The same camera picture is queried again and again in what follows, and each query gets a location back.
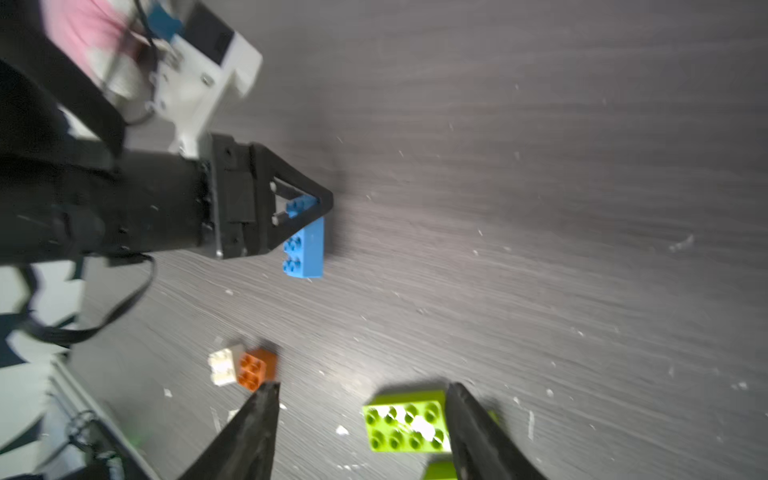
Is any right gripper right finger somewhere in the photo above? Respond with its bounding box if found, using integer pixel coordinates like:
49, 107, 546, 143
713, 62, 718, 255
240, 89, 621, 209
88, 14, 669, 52
445, 382, 545, 480

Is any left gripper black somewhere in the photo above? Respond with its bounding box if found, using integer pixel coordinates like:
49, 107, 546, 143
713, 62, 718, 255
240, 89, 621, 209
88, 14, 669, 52
198, 134, 334, 260

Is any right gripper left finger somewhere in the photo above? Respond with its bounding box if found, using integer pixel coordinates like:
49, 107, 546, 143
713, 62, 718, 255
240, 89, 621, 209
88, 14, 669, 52
180, 382, 280, 480

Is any orange lego brick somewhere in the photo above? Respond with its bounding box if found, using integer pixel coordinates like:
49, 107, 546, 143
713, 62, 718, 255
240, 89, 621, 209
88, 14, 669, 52
236, 348, 278, 392

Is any white lego brick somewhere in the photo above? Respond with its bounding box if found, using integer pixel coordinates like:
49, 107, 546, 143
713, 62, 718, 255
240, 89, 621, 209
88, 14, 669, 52
208, 345, 244, 387

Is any light blue lego brick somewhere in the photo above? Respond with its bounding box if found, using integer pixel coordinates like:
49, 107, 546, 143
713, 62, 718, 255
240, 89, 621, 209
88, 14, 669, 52
282, 217, 325, 279

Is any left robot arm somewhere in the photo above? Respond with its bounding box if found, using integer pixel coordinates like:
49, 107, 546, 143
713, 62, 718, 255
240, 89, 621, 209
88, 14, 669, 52
1, 1, 334, 296

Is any green L-shaped lego brick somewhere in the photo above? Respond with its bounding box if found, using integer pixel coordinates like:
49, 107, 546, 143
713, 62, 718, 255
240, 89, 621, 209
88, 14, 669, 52
423, 410, 502, 480

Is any white plush toy pink shirt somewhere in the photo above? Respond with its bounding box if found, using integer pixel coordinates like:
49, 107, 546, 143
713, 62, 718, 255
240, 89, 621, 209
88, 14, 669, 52
40, 0, 144, 100

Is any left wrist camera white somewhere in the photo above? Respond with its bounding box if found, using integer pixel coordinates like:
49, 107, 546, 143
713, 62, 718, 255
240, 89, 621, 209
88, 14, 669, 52
152, 1, 263, 159

